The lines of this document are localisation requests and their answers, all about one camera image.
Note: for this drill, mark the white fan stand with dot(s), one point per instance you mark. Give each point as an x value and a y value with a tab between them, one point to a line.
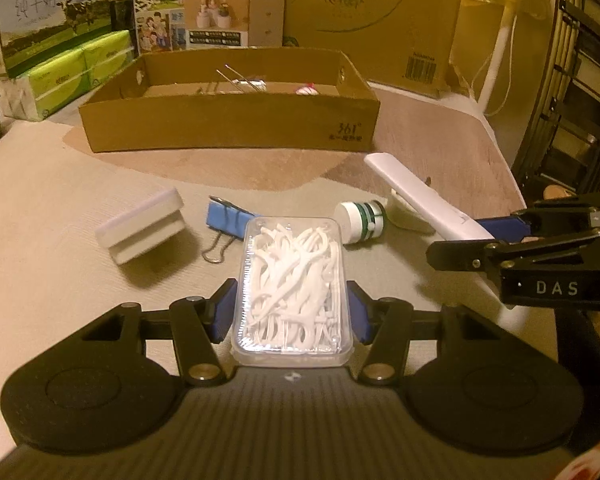
500	45

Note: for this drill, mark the blue milk carton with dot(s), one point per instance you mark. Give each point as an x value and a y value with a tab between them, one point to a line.
155	15

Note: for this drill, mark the small white green-banded bottle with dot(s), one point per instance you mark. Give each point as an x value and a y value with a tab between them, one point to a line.
355	220

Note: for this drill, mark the large cardboard box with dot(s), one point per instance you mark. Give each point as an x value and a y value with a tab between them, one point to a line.
360	5

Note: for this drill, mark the small brown product box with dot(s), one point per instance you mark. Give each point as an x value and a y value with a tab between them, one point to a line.
265	15

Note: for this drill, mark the black metal rack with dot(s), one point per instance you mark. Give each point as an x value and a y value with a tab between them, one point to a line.
570	150

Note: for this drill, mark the white oblong plastic case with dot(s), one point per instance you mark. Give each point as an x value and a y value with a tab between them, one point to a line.
430	195

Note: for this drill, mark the white plastic block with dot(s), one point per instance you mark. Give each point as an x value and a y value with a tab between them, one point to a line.
140	225

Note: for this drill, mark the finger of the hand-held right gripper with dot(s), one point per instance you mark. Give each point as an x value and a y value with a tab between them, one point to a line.
502	227
460	255

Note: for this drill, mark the clear floss pick box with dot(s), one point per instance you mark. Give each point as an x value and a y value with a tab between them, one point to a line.
290	285

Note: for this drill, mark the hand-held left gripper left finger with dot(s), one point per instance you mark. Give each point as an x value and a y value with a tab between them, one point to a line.
226	310

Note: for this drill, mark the blue binder clip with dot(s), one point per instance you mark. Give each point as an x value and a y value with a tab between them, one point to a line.
225	217

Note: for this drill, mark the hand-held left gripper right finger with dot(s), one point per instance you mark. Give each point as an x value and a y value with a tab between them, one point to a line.
357	317

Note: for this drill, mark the green tissue pack bundle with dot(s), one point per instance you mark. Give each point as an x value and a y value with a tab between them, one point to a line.
65	75

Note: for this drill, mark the pasture print milk carton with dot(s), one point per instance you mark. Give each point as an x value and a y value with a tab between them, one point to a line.
40	10

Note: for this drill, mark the shallow cardboard box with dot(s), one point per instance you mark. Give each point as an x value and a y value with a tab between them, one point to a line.
230	125

